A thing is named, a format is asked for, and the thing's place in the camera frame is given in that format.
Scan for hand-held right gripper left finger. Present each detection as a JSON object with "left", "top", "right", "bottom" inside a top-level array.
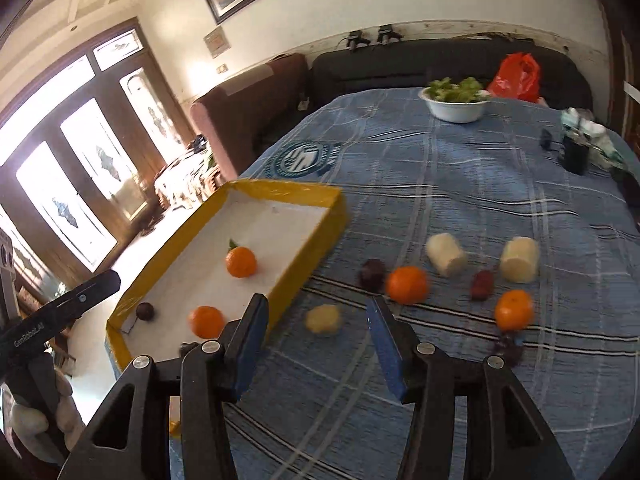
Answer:
[{"left": 57, "top": 293, "right": 271, "bottom": 480}]

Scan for brown sofa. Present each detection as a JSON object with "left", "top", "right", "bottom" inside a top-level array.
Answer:
[{"left": 190, "top": 52, "right": 308, "bottom": 181}]

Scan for wooden cabinet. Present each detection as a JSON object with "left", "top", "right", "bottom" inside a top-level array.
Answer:
[{"left": 602, "top": 0, "right": 640, "bottom": 146}]

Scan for person's left hand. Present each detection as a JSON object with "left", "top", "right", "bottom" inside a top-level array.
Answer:
[{"left": 2, "top": 355, "right": 87, "bottom": 462}]

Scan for white bowl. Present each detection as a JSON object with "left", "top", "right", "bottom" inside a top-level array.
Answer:
[{"left": 419, "top": 85, "right": 492, "bottom": 124}]

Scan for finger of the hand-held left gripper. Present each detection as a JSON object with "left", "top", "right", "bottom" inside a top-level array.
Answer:
[{"left": 47, "top": 269, "right": 122, "bottom": 333}]

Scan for red date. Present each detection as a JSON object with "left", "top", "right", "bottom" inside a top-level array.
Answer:
[{"left": 470, "top": 270, "right": 495, "bottom": 302}]

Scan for black sofa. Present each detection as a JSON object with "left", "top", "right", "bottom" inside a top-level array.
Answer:
[{"left": 252, "top": 39, "right": 593, "bottom": 153}]

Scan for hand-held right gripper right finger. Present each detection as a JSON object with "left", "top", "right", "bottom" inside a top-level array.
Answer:
[{"left": 365, "top": 295, "right": 568, "bottom": 480}]

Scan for yellow-rimmed cardboard tray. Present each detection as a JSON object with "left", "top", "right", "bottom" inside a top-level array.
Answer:
[{"left": 105, "top": 180, "right": 348, "bottom": 376}]

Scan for black box device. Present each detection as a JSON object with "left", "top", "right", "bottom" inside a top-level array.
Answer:
[{"left": 559, "top": 132, "right": 591, "bottom": 176}]

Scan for blue plaid tablecloth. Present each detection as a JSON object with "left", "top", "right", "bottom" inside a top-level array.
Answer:
[{"left": 105, "top": 87, "right": 640, "bottom": 480}]

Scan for wooden glass-panel door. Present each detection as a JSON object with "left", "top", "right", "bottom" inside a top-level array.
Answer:
[{"left": 0, "top": 17, "right": 196, "bottom": 281}]

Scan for red plastic bag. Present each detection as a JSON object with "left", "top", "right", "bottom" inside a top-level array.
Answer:
[{"left": 487, "top": 52, "right": 542, "bottom": 103}]

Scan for wall plaque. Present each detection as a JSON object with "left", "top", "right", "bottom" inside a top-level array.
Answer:
[{"left": 203, "top": 26, "right": 232, "bottom": 59}]

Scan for patterned covered couch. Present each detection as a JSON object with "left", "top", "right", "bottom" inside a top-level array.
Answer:
[{"left": 152, "top": 150, "right": 223, "bottom": 211}]

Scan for green leafy vegetables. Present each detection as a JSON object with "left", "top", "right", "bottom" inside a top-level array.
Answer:
[{"left": 425, "top": 76, "right": 488, "bottom": 103}]

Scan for orange with leaf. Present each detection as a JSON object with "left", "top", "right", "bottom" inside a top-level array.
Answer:
[{"left": 225, "top": 240, "right": 258, "bottom": 279}]

